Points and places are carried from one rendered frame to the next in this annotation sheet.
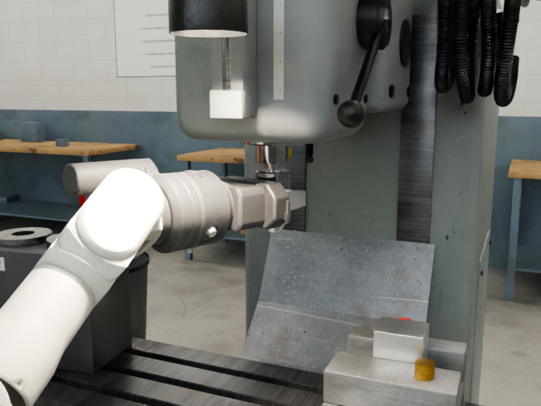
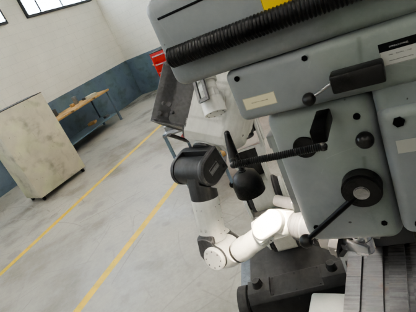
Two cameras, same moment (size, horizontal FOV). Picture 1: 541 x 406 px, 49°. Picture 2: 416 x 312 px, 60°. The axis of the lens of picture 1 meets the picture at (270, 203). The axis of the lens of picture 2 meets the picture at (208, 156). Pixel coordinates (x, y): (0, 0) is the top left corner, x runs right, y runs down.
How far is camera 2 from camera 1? 1.06 m
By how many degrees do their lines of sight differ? 95
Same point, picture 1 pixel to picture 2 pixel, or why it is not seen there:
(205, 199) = (300, 231)
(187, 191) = (294, 225)
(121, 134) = not seen: outside the picture
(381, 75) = (402, 212)
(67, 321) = (249, 247)
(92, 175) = (277, 203)
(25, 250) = not seen: hidden behind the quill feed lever
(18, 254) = not seen: hidden behind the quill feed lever
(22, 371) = (235, 254)
